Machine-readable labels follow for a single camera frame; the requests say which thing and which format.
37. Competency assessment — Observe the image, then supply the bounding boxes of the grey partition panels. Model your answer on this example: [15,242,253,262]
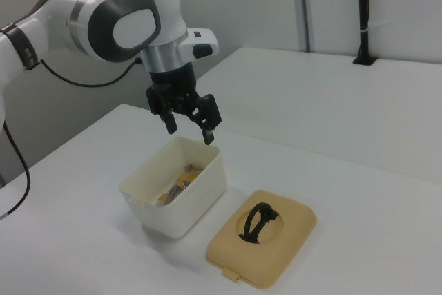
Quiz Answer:
[0,0,442,171]

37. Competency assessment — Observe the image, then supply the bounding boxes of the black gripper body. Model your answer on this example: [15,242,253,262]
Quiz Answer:
[148,62,198,116]

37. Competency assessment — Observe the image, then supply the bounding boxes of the white plastic tool case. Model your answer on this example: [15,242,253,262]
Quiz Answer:
[118,135,228,241]

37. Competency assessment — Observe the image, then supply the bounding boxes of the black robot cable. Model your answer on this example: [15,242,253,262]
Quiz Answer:
[0,56,143,220]

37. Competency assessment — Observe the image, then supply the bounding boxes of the yellow tools in case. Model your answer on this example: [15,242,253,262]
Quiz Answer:
[157,163,205,208]

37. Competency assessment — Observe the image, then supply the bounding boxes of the tan lid with black handle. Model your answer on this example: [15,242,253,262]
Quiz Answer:
[205,189,318,291]

